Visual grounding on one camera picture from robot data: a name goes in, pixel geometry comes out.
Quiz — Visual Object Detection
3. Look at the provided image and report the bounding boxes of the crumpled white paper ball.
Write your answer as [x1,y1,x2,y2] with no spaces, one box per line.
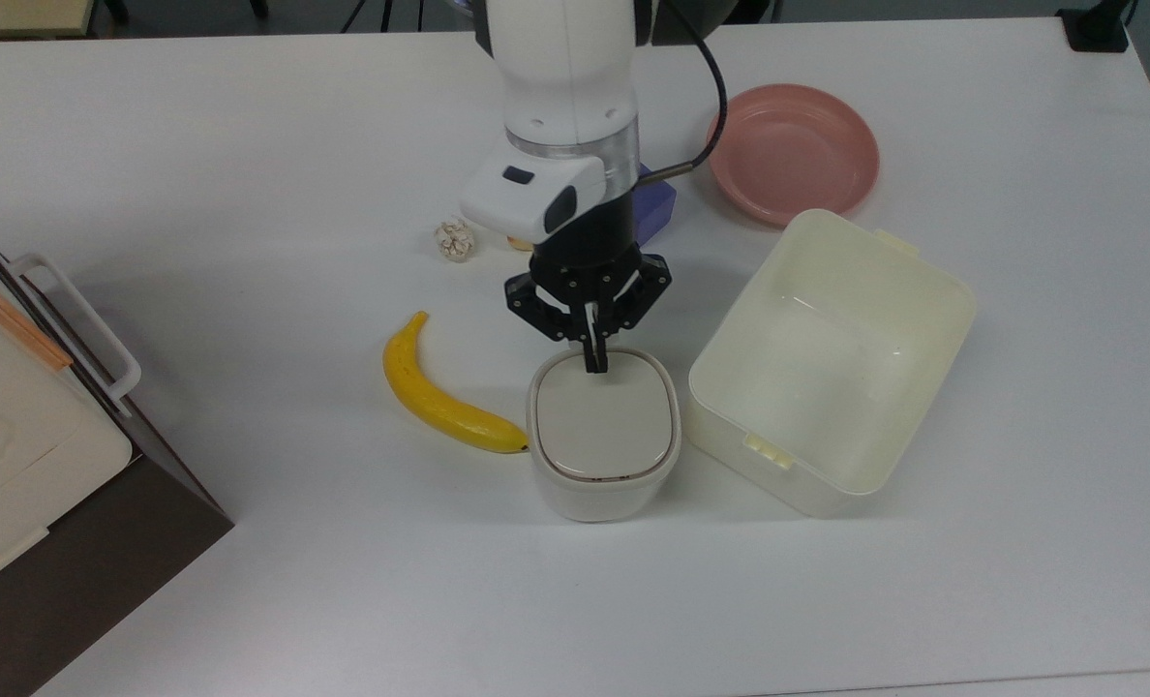
[436,220,480,263]

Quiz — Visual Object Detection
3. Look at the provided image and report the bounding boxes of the white drawer handle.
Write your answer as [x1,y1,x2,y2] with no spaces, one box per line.
[8,253,143,418]

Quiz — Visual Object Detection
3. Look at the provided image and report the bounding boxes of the cream toy microwave box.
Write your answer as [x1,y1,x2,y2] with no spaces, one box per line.
[0,228,135,604]

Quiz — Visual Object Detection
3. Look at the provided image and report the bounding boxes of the purple cube block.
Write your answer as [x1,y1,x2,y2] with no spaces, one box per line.
[633,163,679,247]

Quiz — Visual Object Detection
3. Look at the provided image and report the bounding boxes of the small white lidded trash can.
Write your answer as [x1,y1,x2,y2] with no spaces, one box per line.
[527,346,683,525]

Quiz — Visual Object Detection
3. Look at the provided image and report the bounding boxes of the black tripod legs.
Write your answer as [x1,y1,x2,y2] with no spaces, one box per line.
[341,0,428,34]

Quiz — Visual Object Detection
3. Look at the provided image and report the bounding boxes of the white oven with handle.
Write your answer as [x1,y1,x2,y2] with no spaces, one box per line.
[0,211,236,697]

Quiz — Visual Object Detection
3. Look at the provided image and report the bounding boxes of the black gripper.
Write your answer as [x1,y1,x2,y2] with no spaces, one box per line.
[504,187,674,375]

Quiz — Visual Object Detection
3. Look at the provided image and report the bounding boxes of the yellow banana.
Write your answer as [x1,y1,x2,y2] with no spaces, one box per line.
[382,311,531,455]

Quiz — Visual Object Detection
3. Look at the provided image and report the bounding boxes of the pink oval plate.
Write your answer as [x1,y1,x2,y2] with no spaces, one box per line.
[708,83,881,229]

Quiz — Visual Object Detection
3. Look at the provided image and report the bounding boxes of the cream plastic storage bin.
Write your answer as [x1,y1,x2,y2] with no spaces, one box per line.
[687,208,979,520]

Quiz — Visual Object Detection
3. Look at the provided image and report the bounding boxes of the black table clamp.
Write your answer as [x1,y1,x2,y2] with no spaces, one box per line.
[1056,0,1135,53]

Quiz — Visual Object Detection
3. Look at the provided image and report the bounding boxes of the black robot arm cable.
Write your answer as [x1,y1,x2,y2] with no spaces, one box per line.
[638,0,732,186]

